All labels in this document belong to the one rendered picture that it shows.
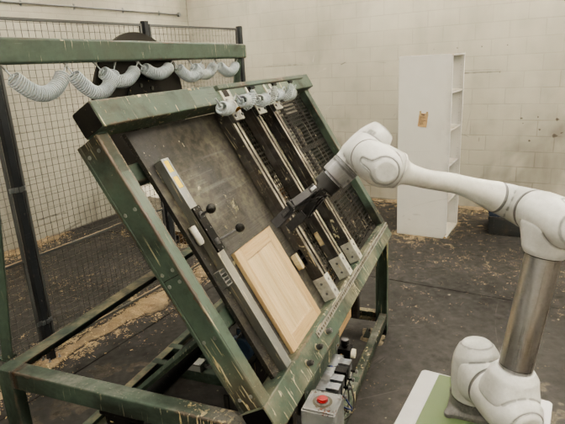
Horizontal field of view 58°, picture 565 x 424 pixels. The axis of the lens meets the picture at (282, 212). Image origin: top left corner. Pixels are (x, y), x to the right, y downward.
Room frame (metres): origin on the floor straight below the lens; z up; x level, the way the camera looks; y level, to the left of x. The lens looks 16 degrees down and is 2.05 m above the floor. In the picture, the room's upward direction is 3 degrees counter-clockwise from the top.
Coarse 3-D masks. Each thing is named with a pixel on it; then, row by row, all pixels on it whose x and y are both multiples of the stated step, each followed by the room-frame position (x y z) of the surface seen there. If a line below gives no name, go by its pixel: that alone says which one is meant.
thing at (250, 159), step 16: (240, 112) 2.54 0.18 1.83; (224, 128) 2.50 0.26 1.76; (240, 128) 2.52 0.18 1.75; (240, 144) 2.47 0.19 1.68; (240, 160) 2.47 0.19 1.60; (256, 160) 2.46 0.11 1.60; (256, 176) 2.44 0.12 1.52; (272, 192) 2.41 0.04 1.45; (272, 208) 2.41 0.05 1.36; (288, 240) 2.38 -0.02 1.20; (304, 240) 2.39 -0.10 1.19; (304, 256) 2.35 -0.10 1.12; (320, 272) 2.32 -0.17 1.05; (320, 288) 2.32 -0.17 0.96; (336, 288) 2.35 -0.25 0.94
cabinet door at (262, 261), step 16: (256, 240) 2.14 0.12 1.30; (272, 240) 2.24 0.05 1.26; (240, 256) 1.98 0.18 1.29; (256, 256) 2.07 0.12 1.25; (272, 256) 2.17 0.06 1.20; (256, 272) 2.00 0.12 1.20; (272, 272) 2.09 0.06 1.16; (288, 272) 2.19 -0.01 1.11; (256, 288) 1.93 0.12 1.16; (272, 288) 2.02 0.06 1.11; (288, 288) 2.12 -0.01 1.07; (304, 288) 2.21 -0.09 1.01; (272, 304) 1.95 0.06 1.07; (288, 304) 2.04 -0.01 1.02; (304, 304) 2.14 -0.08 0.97; (272, 320) 1.89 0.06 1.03; (288, 320) 1.97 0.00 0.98; (304, 320) 2.06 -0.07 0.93; (288, 336) 1.90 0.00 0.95; (304, 336) 1.98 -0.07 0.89
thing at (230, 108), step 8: (256, 80) 2.52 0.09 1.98; (264, 80) 2.60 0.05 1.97; (272, 80) 2.69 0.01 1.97; (280, 80) 2.78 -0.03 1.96; (288, 80) 2.92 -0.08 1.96; (216, 88) 2.16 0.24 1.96; (224, 88) 2.21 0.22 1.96; (232, 88) 2.29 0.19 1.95; (280, 88) 2.85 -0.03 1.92; (240, 96) 2.43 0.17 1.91; (248, 96) 2.45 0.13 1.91; (256, 96) 2.58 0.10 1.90; (264, 96) 2.62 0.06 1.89; (280, 96) 2.79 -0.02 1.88; (288, 96) 3.05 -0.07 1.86; (296, 96) 3.04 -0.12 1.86; (224, 104) 2.32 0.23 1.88; (232, 104) 2.28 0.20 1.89; (240, 104) 2.46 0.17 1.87; (248, 104) 2.44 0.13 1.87; (256, 104) 2.60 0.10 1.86; (264, 104) 2.61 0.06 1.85; (224, 112) 2.22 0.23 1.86; (232, 112) 2.28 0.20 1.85
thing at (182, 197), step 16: (160, 160) 1.92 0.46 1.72; (176, 192) 1.90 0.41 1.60; (192, 224) 1.88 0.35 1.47; (208, 240) 1.85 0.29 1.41; (224, 256) 1.86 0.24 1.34; (240, 288) 1.82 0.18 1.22; (240, 304) 1.80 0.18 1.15; (256, 320) 1.78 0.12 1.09; (272, 336) 1.79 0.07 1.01; (272, 352) 1.76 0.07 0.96
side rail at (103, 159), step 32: (96, 160) 1.72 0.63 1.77; (128, 192) 1.67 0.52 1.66; (128, 224) 1.69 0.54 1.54; (160, 224) 1.68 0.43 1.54; (160, 256) 1.64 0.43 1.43; (192, 288) 1.60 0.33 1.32; (192, 320) 1.60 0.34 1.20; (224, 352) 1.56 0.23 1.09; (224, 384) 1.56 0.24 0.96; (256, 384) 1.54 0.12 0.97
